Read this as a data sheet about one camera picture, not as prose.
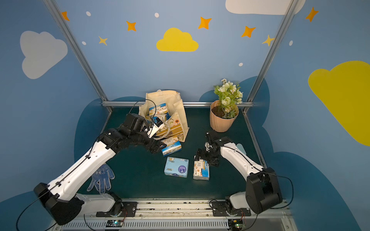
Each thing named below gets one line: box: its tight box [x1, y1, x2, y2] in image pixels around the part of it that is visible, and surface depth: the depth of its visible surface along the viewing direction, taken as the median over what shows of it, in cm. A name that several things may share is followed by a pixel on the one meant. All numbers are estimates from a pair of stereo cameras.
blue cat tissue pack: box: [163, 156, 190, 179], surface depth 86 cm
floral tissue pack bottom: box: [193, 158, 210, 181], surface depth 84 cm
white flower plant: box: [213, 78, 243, 119], surface depth 95 cm
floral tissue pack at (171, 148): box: [161, 140, 183, 157], surface depth 95 cm
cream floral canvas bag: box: [138, 89, 190, 142], surface depth 98 cm
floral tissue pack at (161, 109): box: [148, 102, 169, 116], surface depth 100 cm
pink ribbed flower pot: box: [209, 99, 240, 133], surface depth 101 cm
